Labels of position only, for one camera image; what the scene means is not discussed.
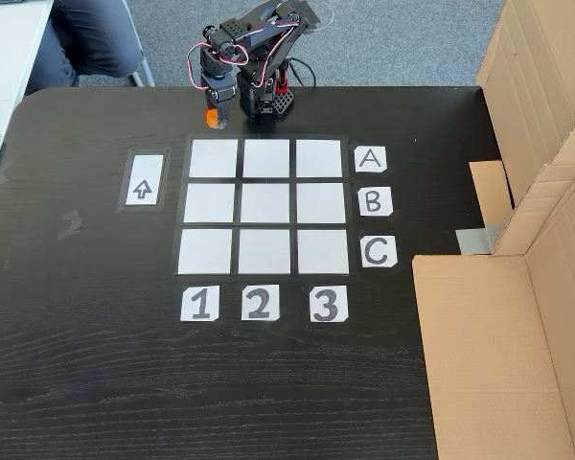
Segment white nine-square grid sheet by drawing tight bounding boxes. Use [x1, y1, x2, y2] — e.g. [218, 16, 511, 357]
[173, 135, 360, 278]

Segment grey metal chair leg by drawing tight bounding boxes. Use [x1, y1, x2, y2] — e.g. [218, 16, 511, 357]
[126, 65, 156, 88]

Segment white arrow paper sheet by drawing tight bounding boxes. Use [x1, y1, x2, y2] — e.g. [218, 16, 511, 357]
[124, 153, 166, 208]

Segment black tape floor patch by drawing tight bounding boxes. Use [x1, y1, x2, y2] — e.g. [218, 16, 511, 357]
[296, 0, 324, 30]

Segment person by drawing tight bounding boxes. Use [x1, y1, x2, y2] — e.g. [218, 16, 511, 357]
[24, 0, 145, 96]

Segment paper sheet letter A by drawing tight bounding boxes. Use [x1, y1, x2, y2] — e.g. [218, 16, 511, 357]
[354, 146, 389, 174]

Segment paper sheet letter B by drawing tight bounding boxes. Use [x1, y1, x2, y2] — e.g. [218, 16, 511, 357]
[357, 186, 395, 218]

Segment clear tape scraps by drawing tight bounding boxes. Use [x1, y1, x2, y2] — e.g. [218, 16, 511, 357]
[56, 210, 85, 242]

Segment paper sheet number 1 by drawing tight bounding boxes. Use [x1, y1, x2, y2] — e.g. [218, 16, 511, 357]
[180, 286, 220, 323]

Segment paper sheet number 2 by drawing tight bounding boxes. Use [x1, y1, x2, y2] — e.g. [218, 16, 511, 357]
[241, 284, 281, 322]

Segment paper sheet letter C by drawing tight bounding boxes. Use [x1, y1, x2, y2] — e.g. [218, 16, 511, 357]
[360, 235, 399, 269]

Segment white side table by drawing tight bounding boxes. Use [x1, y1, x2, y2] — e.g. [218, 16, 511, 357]
[0, 0, 55, 207]

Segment paper sheet number 3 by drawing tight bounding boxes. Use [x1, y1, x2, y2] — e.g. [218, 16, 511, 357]
[309, 285, 350, 323]

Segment brown cardboard screen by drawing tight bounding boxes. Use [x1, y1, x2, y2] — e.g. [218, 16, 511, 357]
[411, 0, 575, 460]

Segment red white servo cable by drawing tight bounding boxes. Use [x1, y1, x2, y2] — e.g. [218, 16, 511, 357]
[186, 13, 301, 93]

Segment black power cable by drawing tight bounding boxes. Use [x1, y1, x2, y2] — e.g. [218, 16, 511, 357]
[286, 56, 318, 91]

